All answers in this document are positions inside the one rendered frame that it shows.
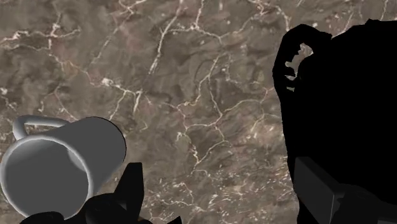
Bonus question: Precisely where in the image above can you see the black bulky object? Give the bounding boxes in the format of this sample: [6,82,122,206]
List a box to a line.
[272,18,397,224]

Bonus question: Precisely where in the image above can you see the grey mug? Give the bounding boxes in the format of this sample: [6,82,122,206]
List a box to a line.
[0,115,127,218]

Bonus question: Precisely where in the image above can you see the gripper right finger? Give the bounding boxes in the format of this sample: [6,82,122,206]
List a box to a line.
[293,156,397,224]

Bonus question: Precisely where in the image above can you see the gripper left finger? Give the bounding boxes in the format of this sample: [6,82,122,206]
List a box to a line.
[20,162,155,224]

